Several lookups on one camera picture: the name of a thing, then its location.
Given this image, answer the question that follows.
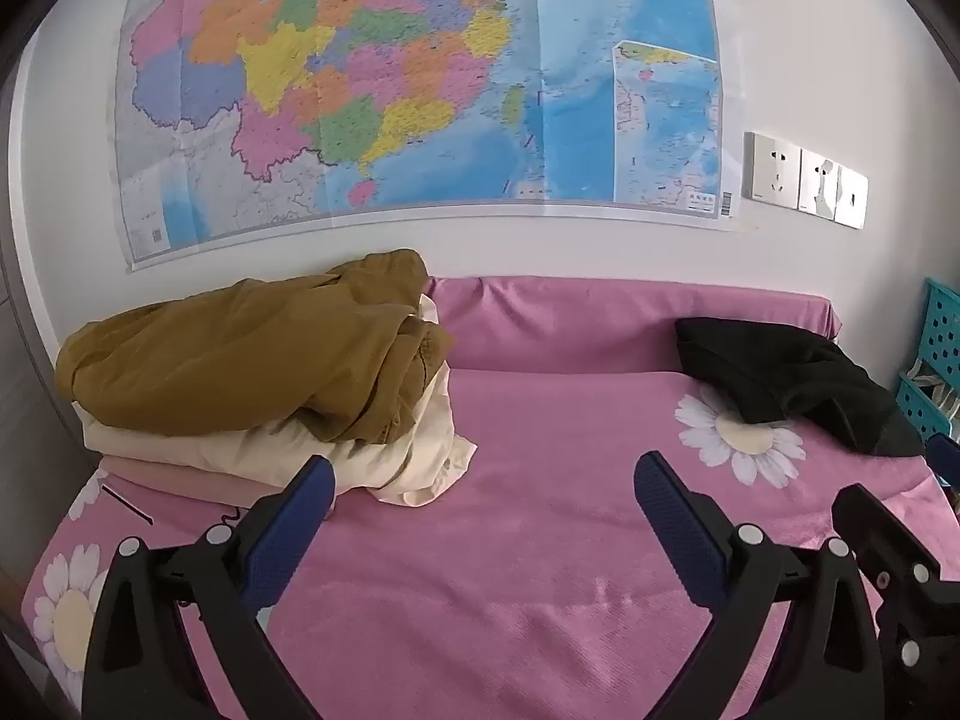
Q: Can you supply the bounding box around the white wall socket plate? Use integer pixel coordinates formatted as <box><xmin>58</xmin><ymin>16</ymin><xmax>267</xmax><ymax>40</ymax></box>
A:
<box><xmin>797</xmin><ymin>148</ymin><xmax>841</xmax><ymax>220</ymax></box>
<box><xmin>834</xmin><ymin>167</ymin><xmax>869</xmax><ymax>230</ymax></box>
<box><xmin>742</xmin><ymin>131</ymin><xmax>802</xmax><ymax>203</ymax></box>

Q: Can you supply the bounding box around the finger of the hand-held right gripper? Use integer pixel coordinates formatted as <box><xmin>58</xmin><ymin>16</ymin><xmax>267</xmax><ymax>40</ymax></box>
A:
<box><xmin>832</xmin><ymin>484</ymin><xmax>960</xmax><ymax>697</ymax></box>
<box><xmin>924</xmin><ymin>433</ymin><xmax>960</xmax><ymax>494</ymax></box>

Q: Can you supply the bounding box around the cream folded garment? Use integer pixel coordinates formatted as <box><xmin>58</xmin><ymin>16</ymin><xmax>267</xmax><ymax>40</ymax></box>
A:
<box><xmin>81</xmin><ymin>292</ymin><xmax>479</xmax><ymax>507</ymax></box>

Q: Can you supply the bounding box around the black knitted garment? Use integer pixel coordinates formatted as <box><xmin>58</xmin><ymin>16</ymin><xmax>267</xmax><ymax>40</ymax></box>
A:
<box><xmin>673</xmin><ymin>316</ymin><xmax>927</xmax><ymax>458</ymax></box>

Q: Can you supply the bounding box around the grey wood-grain door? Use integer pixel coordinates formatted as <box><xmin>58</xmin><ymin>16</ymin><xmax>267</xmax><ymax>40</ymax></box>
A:
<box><xmin>0</xmin><ymin>236</ymin><xmax>98</xmax><ymax>586</ymax></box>

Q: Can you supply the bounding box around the brown folded garment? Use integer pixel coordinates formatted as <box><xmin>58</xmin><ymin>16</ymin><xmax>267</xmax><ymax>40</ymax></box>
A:
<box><xmin>55</xmin><ymin>249</ymin><xmax>456</xmax><ymax>445</ymax></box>

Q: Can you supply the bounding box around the colourful wall map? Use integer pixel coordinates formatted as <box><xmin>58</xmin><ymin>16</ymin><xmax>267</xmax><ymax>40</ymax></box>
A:
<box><xmin>112</xmin><ymin>0</ymin><xmax>725</xmax><ymax>275</ymax></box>

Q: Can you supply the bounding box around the pink flowered bed sheet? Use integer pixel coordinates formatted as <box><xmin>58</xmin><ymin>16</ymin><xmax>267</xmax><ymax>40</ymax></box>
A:
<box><xmin>19</xmin><ymin>275</ymin><xmax>960</xmax><ymax>720</ymax></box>

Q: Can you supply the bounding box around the teal plastic basket rack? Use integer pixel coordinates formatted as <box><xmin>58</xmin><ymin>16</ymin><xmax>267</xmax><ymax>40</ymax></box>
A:
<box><xmin>895</xmin><ymin>277</ymin><xmax>960</xmax><ymax>443</ymax></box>

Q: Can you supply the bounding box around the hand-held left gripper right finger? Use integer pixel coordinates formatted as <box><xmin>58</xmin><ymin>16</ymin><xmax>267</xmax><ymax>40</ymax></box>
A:
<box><xmin>634</xmin><ymin>451</ymin><xmax>886</xmax><ymax>720</ymax></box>

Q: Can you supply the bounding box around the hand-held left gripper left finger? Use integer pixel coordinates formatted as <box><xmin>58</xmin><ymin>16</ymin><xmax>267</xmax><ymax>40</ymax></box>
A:
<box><xmin>81</xmin><ymin>455</ymin><xmax>336</xmax><ymax>720</ymax></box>

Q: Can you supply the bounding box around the pale pink folded garment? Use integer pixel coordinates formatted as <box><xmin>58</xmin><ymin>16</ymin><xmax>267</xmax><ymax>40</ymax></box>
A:
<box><xmin>97</xmin><ymin>456</ymin><xmax>260</xmax><ymax>509</ymax></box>

